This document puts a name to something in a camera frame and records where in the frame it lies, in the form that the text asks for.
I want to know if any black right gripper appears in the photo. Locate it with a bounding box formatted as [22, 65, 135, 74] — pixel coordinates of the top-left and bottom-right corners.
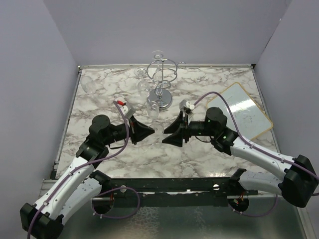
[162, 111, 216, 146]

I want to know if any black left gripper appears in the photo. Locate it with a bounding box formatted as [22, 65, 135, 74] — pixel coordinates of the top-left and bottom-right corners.
[103, 115, 155, 145]

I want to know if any clear wine glass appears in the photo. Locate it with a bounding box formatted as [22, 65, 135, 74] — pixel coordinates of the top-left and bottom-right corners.
[134, 67, 151, 101]
[152, 50, 164, 73]
[80, 76, 96, 98]
[147, 101, 164, 146]

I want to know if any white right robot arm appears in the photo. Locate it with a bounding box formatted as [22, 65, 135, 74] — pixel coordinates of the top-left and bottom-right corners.
[162, 107, 319, 208]

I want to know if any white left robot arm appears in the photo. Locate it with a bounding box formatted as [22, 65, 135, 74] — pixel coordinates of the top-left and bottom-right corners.
[20, 115, 155, 239]

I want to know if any chrome wine glass rack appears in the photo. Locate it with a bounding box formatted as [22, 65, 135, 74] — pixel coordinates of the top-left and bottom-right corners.
[146, 58, 185, 112]

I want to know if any small wood-framed whiteboard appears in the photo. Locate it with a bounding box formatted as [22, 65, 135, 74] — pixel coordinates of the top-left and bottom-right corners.
[220, 82, 273, 140]

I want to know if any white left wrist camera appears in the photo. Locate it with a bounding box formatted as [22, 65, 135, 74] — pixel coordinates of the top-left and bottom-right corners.
[121, 104, 136, 120]

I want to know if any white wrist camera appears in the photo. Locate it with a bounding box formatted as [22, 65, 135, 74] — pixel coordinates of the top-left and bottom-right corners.
[121, 104, 136, 120]
[179, 100, 195, 117]

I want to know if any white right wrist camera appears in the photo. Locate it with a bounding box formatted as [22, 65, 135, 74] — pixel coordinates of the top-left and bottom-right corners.
[179, 100, 195, 117]

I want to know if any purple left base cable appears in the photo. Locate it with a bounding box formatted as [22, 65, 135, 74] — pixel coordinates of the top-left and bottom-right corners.
[91, 186, 142, 220]

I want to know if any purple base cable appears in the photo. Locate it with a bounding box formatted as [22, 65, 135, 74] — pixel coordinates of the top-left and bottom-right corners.
[91, 186, 142, 220]
[231, 194, 279, 218]

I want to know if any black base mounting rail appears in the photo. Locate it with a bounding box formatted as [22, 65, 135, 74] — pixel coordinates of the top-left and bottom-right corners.
[96, 176, 258, 208]

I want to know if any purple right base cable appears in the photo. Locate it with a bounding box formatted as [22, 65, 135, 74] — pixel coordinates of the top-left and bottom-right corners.
[231, 194, 279, 218]

